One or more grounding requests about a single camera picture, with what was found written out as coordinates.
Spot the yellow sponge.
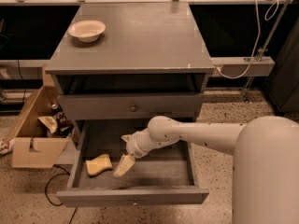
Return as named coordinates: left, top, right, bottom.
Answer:
left=86, top=154, right=112, bottom=176

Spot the dark soda can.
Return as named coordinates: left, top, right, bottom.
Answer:
left=51, top=104, right=63, bottom=115

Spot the crumpled snack bag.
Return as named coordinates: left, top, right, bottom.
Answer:
left=38, top=116, right=58, bottom=133

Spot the white cable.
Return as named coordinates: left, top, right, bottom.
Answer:
left=214, top=0, right=280, bottom=80

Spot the closed grey top drawer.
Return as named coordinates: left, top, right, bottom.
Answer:
left=58, top=93, right=203, bottom=120

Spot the black floor cable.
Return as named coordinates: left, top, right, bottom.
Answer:
left=44, top=164, right=78, bottom=224

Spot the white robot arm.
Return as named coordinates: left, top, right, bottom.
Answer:
left=114, top=116, right=299, bottom=224

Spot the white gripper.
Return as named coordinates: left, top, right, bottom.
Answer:
left=113, top=129, right=155, bottom=177

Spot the open cardboard box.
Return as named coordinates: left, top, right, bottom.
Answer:
left=4, top=63, right=75, bottom=168

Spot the grey wooden drawer cabinet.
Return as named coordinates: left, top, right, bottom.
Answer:
left=45, top=1, right=215, bottom=137

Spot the open grey middle drawer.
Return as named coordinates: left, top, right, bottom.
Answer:
left=57, top=119, right=209, bottom=207

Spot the red white bag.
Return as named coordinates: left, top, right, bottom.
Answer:
left=0, top=139, right=15, bottom=155

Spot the white ceramic bowl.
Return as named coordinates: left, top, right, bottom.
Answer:
left=67, top=21, right=106, bottom=43

